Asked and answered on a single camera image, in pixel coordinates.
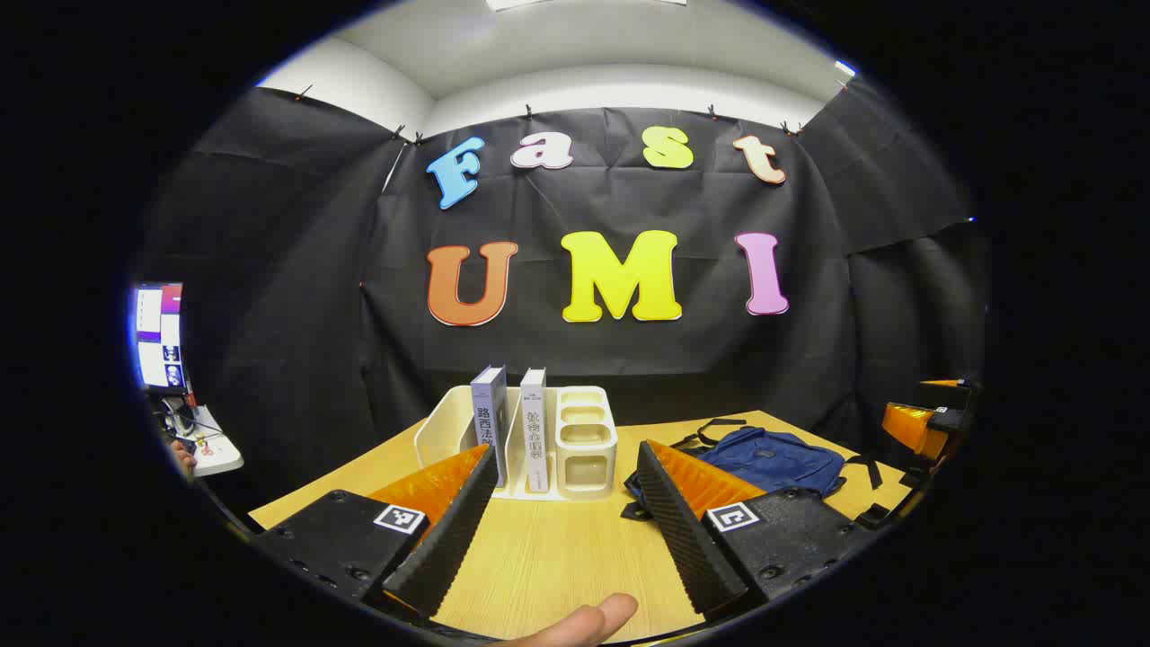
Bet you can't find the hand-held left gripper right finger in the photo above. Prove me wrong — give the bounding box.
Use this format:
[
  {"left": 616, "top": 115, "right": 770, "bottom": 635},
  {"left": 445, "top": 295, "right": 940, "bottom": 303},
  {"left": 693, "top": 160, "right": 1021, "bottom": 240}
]
[{"left": 635, "top": 439, "right": 877, "bottom": 619}]

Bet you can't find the grey-purple book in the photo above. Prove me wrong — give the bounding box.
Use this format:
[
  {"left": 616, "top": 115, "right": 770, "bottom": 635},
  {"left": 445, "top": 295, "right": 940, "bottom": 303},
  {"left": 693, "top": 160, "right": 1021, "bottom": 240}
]
[{"left": 471, "top": 365, "right": 509, "bottom": 489}]

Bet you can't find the white side table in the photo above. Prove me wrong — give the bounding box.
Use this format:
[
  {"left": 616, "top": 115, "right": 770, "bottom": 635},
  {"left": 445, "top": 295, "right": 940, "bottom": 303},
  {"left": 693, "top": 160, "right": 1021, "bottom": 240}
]
[{"left": 160, "top": 403, "right": 245, "bottom": 477}]

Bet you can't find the white book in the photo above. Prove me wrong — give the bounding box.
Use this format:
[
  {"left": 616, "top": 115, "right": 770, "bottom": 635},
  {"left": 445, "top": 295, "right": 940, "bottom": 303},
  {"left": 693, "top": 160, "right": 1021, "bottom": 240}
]
[{"left": 520, "top": 368, "right": 550, "bottom": 494}]

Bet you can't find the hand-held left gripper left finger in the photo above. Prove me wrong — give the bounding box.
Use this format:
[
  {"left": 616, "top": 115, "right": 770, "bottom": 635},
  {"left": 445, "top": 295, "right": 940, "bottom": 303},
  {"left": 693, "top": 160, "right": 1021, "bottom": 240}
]
[{"left": 254, "top": 443, "right": 500, "bottom": 623}]

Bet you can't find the blue schoolbag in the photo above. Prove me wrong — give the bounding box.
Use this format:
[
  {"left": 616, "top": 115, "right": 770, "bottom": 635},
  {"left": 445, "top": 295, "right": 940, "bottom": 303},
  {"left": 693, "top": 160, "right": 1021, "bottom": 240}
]
[{"left": 622, "top": 418, "right": 886, "bottom": 522}]

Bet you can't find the white plastic bookshelf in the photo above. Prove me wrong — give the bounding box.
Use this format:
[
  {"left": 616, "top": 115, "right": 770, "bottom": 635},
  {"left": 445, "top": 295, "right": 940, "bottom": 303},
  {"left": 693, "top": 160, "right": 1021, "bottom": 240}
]
[{"left": 413, "top": 385, "right": 619, "bottom": 501}]

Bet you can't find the computer monitor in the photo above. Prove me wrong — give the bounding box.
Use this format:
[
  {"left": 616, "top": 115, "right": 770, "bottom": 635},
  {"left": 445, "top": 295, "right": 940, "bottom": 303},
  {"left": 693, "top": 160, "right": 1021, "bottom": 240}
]
[{"left": 135, "top": 282, "right": 187, "bottom": 394}]

